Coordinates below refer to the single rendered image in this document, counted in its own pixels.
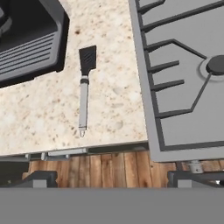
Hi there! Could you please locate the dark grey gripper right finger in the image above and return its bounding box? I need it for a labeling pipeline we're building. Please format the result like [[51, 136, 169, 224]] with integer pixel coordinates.
[[167, 170, 224, 189]]

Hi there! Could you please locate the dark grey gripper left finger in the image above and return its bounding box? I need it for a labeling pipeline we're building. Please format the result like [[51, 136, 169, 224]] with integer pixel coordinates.
[[1, 170, 59, 189]]

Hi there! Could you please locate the black and grey spatula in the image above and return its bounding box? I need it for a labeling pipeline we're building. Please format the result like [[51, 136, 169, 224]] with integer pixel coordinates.
[[78, 45, 98, 138]]

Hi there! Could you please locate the grey hob knob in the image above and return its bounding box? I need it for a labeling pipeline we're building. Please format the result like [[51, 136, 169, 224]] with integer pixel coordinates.
[[187, 159, 204, 175]]

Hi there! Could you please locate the grey hob with black grates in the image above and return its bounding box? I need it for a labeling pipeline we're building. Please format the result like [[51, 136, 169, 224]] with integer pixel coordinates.
[[128, 0, 224, 163]]

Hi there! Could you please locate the black sink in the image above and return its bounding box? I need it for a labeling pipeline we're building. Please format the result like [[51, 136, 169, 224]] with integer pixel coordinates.
[[0, 0, 71, 89]]

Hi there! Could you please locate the grey drawer handle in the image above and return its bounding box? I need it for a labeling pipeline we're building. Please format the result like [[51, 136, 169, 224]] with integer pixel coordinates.
[[40, 147, 88, 162]]

